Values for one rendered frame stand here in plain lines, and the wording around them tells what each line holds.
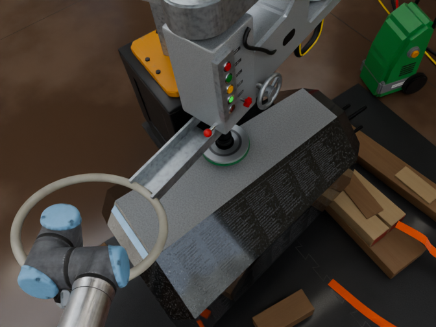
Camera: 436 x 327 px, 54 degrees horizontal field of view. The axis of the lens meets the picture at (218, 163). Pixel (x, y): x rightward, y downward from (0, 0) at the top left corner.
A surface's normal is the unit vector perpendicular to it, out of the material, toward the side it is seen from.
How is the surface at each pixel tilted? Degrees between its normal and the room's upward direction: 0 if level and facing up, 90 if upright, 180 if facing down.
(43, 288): 72
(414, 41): 90
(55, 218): 26
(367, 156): 0
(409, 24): 34
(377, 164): 0
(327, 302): 0
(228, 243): 45
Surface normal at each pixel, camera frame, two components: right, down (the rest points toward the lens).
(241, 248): 0.37, 0.07
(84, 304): 0.17, -0.78
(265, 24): -0.14, -0.48
